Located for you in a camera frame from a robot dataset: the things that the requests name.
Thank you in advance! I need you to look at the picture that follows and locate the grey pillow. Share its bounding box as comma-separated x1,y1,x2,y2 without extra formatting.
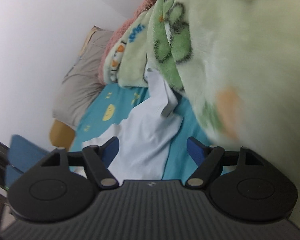
52,29,115,130

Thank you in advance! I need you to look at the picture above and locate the white t-shirt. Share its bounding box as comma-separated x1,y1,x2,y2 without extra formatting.
82,67,184,180

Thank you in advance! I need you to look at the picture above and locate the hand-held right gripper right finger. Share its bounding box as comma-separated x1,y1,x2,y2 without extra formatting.
186,136,265,188

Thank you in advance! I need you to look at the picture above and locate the blue covered chair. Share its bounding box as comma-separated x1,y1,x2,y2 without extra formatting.
5,134,51,186

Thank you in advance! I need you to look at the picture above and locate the beige printed pillow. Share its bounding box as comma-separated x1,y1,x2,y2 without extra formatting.
77,26,104,58

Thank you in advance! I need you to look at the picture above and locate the pink fluffy blanket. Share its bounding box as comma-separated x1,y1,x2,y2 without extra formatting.
97,0,176,85

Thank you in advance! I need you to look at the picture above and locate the green cartoon blanket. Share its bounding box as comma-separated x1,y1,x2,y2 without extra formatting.
102,0,300,230

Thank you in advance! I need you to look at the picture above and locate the yellow cushion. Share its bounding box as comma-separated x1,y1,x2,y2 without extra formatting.
49,119,77,148

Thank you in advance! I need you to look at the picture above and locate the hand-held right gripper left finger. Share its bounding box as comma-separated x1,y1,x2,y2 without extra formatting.
40,136,120,188

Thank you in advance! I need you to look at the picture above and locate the teal printed bed sheet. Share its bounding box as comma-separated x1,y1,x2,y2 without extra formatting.
70,84,230,180

